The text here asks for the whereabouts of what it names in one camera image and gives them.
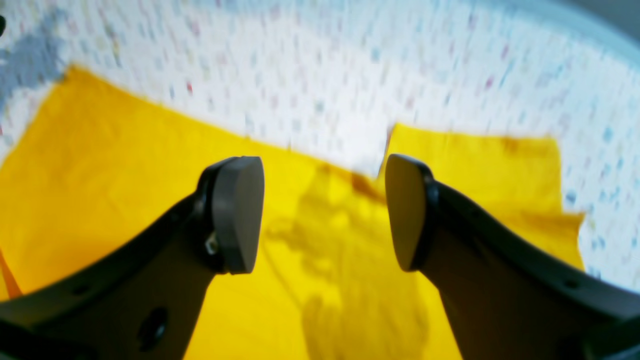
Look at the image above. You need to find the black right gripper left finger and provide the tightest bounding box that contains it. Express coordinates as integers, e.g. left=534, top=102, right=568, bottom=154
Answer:
left=1, top=156, right=265, bottom=360

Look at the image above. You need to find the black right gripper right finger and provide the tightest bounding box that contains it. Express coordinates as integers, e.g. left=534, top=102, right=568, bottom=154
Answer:
left=385, top=153, right=640, bottom=360

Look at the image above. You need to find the terrazzo patterned table cloth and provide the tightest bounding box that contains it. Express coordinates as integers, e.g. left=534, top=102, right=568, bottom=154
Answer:
left=1, top=0, right=639, bottom=291

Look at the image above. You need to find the yellow T-shirt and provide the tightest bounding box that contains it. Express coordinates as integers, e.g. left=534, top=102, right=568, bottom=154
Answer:
left=0, top=65, right=586, bottom=360

